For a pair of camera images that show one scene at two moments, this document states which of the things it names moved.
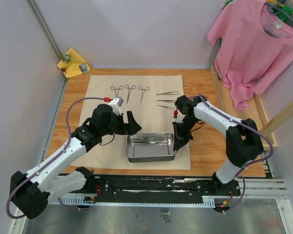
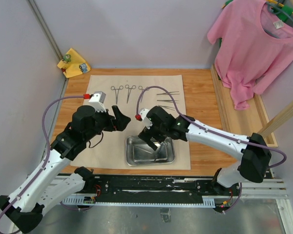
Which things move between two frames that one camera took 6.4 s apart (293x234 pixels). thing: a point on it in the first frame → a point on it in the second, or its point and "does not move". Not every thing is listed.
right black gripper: x=180 y=138 → x=146 y=135
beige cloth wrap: x=151 y=98 does not move
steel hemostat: x=116 y=90 does not move
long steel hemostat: x=147 y=88 does not move
